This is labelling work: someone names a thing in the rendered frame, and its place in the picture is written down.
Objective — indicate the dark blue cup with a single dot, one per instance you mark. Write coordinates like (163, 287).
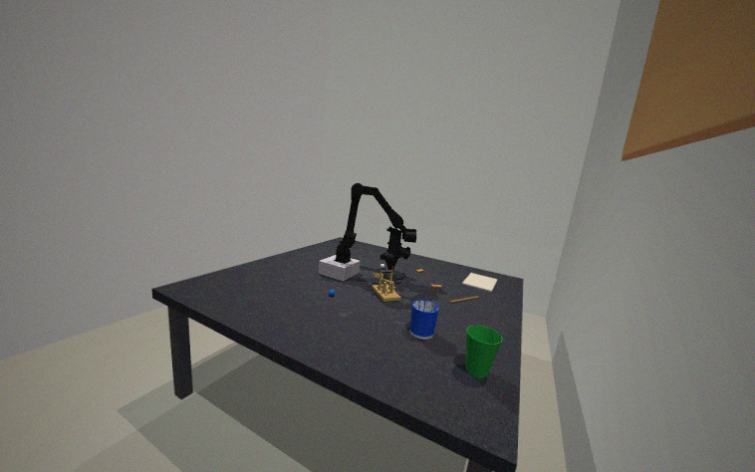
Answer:
(423, 319)

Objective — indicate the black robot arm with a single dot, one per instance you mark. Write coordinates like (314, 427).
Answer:
(343, 254)

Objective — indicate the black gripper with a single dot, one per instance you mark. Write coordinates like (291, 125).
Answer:
(390, 257)

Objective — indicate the green plastic cup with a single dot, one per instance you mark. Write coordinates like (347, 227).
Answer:
(482, 345)

